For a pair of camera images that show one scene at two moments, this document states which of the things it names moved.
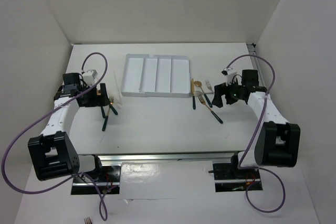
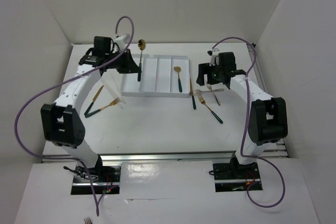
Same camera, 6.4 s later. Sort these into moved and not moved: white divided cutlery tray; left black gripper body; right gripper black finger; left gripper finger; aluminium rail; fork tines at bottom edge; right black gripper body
Moved: left gripper finger; left black gripper body; right gripper black finger; right black gripper body
Not moved: fork tines at bottom edge; white divided cutlery tray; aluminium rail
